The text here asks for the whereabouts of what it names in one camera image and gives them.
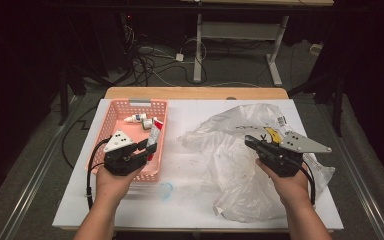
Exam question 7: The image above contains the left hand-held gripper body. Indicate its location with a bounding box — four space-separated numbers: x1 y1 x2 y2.
103 130 148 177

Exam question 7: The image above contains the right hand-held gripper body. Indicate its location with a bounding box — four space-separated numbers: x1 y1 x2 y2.
258 130 333 178

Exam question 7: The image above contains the pink plastic basket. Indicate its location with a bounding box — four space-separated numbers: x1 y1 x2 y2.
85 98 169 184

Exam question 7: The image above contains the white tube with red cap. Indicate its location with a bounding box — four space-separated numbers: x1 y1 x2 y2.
145 119 164 162

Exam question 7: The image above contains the white dropper bottle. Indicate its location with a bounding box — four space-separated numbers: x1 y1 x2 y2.
123 112 148 124

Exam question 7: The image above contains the clear plastic bag with smiley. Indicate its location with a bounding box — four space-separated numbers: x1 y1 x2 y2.
178 103 336 224

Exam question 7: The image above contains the person's left hand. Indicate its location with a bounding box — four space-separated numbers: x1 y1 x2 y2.
94 164 144 208

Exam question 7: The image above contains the person's right hand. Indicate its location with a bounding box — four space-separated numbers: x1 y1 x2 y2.
255 158 311 208

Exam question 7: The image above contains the clear bluish round lid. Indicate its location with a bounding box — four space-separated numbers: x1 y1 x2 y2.
158 182 174 200

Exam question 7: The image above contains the white board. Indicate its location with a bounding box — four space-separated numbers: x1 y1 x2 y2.
52 98 344 231

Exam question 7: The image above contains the black stand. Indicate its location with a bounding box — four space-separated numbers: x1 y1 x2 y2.
58 63 114 126
288 66 346 138

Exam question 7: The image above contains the right hand-held gripper black cable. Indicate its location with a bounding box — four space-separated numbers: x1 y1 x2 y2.
299 159 316 206

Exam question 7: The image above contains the hand-held gripper black cable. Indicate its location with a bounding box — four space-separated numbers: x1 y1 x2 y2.
86 137 113 211
299 159 316 206

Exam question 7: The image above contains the left hand-held gripper black cable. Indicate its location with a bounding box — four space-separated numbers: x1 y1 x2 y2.
86 137 113 211

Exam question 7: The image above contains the black floor cable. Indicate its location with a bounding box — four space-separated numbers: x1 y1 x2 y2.
61 104 98 169

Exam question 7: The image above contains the tangle of floor cables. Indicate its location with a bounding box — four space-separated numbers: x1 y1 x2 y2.
123 24 208 88

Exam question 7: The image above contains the aluminium rail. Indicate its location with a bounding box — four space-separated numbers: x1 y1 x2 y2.
316 99 384 240
0 96 78 240

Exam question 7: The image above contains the white metal desk frame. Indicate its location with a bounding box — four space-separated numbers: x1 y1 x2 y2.
193 13 289 87

